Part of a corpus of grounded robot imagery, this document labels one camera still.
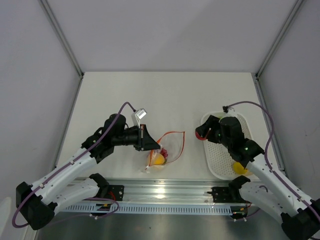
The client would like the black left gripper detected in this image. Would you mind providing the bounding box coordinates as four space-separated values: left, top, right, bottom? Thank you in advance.
112 124 160 151

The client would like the red peach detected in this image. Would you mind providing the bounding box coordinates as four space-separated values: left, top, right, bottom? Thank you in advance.
195 132 207 141

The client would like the red grape bunch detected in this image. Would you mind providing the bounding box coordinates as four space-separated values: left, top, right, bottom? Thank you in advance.
160 148 168 159

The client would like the orange fruit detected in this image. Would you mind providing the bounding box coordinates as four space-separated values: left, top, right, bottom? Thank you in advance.
149 153 166 166

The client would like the clear orange zip top bag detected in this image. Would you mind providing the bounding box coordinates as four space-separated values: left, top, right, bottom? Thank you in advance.
137 131 186 174

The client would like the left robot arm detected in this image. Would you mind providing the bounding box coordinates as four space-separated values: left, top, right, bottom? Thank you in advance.
16 108 160 230

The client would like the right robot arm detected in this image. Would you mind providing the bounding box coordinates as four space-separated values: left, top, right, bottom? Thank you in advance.
195 115 320 240

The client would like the white perforated plastic basket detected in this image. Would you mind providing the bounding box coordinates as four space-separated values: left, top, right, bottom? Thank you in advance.
200 110 253 181

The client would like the yellow lemon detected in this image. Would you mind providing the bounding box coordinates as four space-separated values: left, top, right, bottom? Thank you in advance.
232 162 249 175

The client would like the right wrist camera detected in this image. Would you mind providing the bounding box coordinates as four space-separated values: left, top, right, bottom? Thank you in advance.
222 106 238 118

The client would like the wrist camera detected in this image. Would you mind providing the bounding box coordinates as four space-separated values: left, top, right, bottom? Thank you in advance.
131 108 147 127
222 106 238 118

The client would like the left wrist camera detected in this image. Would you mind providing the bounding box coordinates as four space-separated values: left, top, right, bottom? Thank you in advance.
131 108 147 127

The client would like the aluminium front rail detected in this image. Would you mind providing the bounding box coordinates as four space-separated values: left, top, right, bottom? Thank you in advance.
67 178 251 207

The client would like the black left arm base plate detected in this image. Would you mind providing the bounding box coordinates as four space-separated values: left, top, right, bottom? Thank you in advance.
98 185 125 202

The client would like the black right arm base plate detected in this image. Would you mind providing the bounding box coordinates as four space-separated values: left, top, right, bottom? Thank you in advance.
206 186 242 203

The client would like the white slotted cable duct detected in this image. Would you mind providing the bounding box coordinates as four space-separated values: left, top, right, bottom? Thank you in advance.
62 202 233 216

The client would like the right aluminium frame post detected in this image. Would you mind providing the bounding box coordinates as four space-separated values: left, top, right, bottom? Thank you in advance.
255 0 306 80

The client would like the aluminium frame post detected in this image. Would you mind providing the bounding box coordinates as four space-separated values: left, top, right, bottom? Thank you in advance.
255 0 306 80
38 0 84 78

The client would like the left aluminium frame post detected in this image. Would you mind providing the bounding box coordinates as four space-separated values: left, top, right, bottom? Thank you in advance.
38 0 84 78

